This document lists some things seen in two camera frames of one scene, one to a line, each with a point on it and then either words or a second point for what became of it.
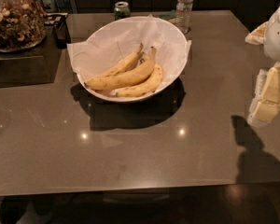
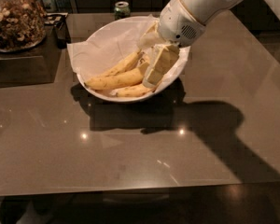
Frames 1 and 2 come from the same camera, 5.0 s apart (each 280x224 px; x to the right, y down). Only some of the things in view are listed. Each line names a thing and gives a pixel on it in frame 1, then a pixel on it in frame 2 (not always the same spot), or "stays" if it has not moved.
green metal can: [121, 10] stays
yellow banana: [124, 77] stays
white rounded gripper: [278, 35] → [178, 23]
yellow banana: [126, 63] stays
